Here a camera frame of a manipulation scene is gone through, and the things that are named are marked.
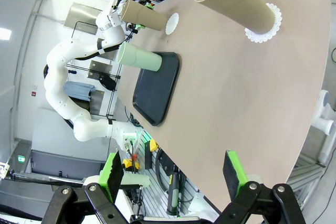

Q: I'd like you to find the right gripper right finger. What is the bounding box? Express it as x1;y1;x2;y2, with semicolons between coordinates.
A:
212;150;307;224

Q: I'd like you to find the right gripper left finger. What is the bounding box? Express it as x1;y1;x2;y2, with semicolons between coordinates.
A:
41;152;127;224

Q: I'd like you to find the brown cup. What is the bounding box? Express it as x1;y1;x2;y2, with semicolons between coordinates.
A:
120;0;169;32
192;0;276;35

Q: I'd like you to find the white paper doily coaster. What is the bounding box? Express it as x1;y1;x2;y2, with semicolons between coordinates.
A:
165;12;180;36
244;3;283;44

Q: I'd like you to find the green cup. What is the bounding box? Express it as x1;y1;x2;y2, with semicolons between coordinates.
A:
117;41;163;72

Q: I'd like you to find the black green handheld tool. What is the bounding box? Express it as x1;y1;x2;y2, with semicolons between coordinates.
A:
166;174;182;216

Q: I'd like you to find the black plastic tray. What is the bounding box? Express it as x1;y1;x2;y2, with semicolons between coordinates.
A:
132;52;182;127

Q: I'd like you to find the grey blue cloth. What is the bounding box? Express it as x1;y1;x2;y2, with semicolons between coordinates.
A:
62;81;96;102

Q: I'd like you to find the steel wall panel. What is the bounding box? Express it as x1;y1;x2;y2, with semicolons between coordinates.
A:
64;2;102;36

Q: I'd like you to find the aluminium profile frame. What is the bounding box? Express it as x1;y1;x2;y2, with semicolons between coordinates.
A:
286;153;326;209

